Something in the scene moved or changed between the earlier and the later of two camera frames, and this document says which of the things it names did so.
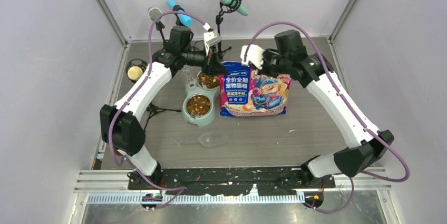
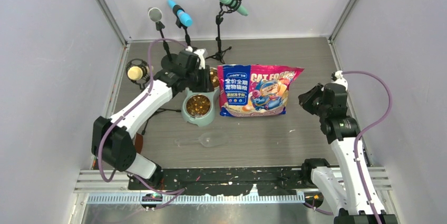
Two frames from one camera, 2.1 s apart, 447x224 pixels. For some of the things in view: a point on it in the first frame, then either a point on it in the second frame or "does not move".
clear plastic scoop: [211, 139] does not move
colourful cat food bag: [244, 91] does not move
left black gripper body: [206, 66] -> [202, 80]
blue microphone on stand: [181, 20] does not move
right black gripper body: [271, 65] -> [322, 109]
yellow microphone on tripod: [135, 69] does not move
